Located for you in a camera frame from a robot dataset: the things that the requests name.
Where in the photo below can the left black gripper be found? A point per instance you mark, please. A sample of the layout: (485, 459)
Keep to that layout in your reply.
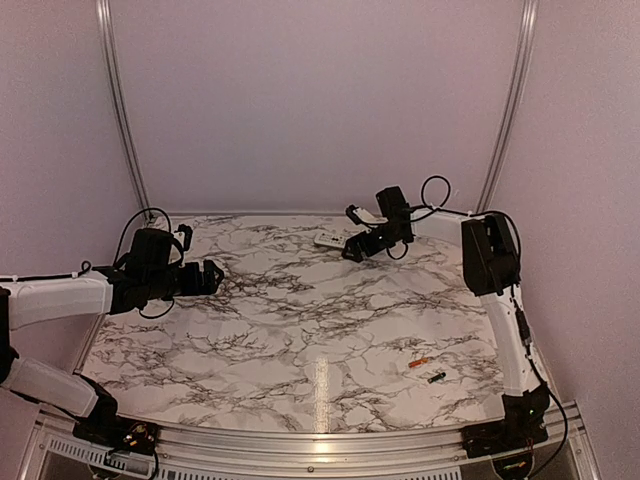
(209, 285)

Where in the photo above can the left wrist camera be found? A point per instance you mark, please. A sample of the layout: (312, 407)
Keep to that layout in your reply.
(184, 234)

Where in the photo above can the left aluminium frame post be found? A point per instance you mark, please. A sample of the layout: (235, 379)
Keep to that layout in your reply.
(116, 92)

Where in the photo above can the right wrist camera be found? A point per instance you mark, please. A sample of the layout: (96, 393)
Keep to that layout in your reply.
(361, 216)

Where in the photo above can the black green battery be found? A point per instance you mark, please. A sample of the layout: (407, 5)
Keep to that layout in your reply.
(436, 378)

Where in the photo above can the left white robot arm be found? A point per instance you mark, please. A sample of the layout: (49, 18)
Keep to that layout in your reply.
(27, 301)

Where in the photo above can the front aluminium rail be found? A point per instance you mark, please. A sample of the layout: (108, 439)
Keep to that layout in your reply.
(188, 452)

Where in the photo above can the aluminium frame post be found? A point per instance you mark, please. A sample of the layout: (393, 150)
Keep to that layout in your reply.
(116, 92)
(515, 92)

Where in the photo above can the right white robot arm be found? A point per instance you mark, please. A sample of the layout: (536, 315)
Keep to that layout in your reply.
(491, 266)

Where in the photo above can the grey remote control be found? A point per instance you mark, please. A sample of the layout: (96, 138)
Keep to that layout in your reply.
(329, 240)

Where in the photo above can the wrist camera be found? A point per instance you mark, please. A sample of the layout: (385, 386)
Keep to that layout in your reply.
(184, 234)
(361, 216)

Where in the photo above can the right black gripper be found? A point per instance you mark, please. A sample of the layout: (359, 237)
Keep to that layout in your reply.
(353, 243)

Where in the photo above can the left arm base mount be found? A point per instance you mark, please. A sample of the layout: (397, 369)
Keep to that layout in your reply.
(119, 434)

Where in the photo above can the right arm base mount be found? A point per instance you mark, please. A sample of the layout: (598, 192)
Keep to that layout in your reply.
(495, 437)

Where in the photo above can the right aluminium frame post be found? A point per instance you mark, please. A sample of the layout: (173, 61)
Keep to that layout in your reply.
(515, 92)

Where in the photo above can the orange battery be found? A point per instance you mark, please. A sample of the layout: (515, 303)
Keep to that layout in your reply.
(417, 363)

